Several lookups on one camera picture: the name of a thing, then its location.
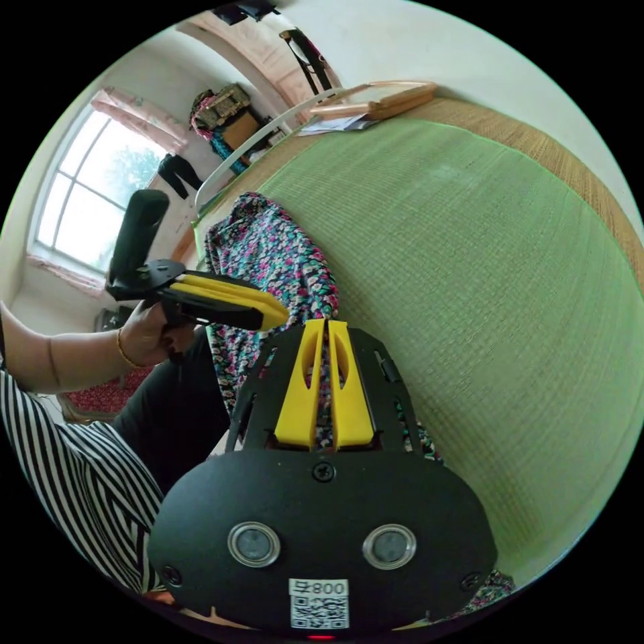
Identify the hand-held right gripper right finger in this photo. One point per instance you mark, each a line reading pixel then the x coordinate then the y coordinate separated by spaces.
pixel 354 407

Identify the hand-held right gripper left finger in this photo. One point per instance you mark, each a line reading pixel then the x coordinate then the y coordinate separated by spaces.
pixel 297 402

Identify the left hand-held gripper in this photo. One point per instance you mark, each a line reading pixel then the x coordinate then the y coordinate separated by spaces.
pixel 151 279

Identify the floral pants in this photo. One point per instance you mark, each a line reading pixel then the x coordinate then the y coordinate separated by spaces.
pixel 271 251

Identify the person's left forearm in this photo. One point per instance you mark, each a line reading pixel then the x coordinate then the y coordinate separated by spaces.
pixel 65 352

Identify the person's left hand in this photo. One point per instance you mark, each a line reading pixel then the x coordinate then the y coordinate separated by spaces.
pixel 143 337

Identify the black hanging garment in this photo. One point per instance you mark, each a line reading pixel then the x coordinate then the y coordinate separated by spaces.
pixel 178 173

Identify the cluttered shelf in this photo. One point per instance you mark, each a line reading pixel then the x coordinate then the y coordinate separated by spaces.
pixel 231 121

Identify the window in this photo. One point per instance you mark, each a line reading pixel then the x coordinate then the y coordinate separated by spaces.
pixel 85 201

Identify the bed with green woven mat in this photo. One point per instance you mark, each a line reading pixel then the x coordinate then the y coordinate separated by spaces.
pixel 453 251

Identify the white papers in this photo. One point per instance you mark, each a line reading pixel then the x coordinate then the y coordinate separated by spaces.
pixel 332 126

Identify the pink curtain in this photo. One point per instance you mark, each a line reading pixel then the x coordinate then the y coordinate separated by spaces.
pixel 141 118

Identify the person's body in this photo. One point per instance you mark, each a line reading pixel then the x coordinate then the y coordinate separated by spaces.
pixel 75 478

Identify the wooden framed board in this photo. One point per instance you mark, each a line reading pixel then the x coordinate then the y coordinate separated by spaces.
pixel 397 100

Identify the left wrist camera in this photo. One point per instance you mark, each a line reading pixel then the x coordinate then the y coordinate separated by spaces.
pixel 138 231

